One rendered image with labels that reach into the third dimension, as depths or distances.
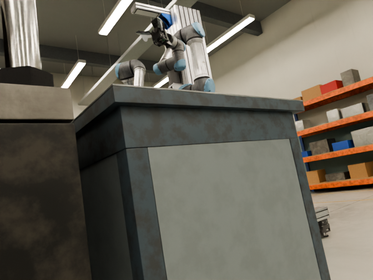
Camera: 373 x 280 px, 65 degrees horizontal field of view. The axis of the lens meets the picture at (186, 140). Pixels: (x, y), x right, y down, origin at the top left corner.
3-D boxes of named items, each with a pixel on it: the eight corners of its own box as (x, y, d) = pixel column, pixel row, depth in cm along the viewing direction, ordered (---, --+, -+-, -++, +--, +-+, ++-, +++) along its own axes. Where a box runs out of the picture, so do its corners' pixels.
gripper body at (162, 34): (163, 36, 159) (175, 44, 169) (159, 23, 161) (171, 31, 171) (152, 44, 162) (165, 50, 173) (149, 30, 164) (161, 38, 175)
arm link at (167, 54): (169, 32, 216) (149, 66, 182) (181, 26, 211) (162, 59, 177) (177, 45, 222) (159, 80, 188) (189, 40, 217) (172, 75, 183)
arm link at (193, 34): (199, 102, 207) (186, 32, 216) (218, 96, 200) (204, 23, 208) (191, 99, 197) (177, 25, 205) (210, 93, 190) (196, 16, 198)
